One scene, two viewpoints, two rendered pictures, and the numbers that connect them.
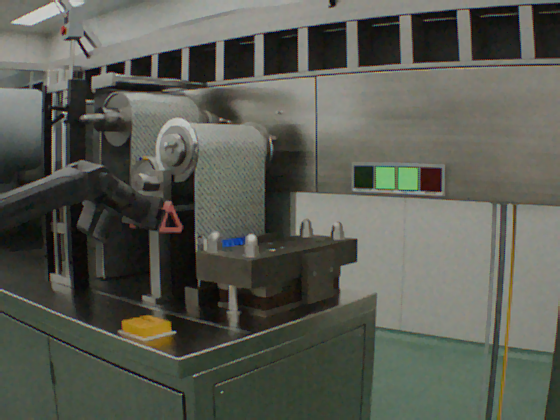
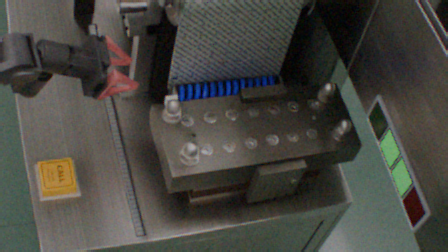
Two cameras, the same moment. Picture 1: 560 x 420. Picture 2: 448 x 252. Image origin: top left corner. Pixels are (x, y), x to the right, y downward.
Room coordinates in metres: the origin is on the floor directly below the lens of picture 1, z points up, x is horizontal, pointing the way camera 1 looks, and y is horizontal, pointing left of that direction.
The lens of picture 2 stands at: (0.60, -0.24, 2.15)
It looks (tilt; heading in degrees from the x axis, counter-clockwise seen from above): 56 degrees down; 29
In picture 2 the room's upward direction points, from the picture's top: 11 degrees clockwise
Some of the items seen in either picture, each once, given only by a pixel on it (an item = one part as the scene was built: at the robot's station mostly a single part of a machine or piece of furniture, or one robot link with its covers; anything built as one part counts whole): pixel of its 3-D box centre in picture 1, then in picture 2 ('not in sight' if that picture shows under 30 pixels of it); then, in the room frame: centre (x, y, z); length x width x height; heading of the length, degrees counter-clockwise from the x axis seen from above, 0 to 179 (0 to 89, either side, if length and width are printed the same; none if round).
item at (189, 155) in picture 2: (251, 244); (190, 151); (1.25, 0.06, 1.05); 0.04 x 0.04 x 0.04
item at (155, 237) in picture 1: (155, 236); (137, 43); (1.38, 0.29, 1.05); 0.06 x 0.05 x 0.31; 141
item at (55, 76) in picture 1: (62, 80); not in sight; (1.93, 0.73, 1.50); 0.14 x 0.14 x 0.06
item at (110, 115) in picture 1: (108, 119); not in sight; (1.53, 0.44, 1.33); 0.06 x 0.06 x 0.06; 51
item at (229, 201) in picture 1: (231, 207); (232, 52); (1.45, 0.11, 1.11); 0.23 x 0.01 x 0.18; 141
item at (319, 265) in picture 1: (318, 276); (276, 182); (1.36, -0.09, 0.96); 0.10 x 0.03 x 0.11; 141
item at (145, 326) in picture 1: (146, 326); (57, 177); (1.11, 0.26, 0.91); 0.07 x 0.07 x 0.02; 51
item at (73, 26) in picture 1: (71, 23); not in sight; (1.76, 0.65, 1.66); 0.07 x 0.07 x 0.10; 36
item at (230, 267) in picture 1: (282, 257); (259, 134); (1.40, -0.01, 1.00); 0.40 x 0.16 x 0.06; 141
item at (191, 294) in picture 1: (234, 287); not in sight; (1.45, 0.11, 0.92); 0.28 x 0.04 x 0.04; 141
